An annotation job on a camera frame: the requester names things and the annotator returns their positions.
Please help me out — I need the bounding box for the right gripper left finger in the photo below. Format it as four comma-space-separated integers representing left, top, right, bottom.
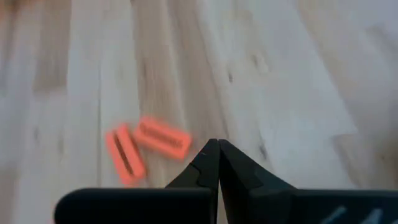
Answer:
164, 138, 221, 189

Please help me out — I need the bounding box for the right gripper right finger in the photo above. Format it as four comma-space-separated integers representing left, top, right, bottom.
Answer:
218, 139, 297, 224

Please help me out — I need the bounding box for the orange rectangular eraser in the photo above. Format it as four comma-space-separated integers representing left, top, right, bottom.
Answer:
132, 116, 193, 161
104, 123, 147, 187

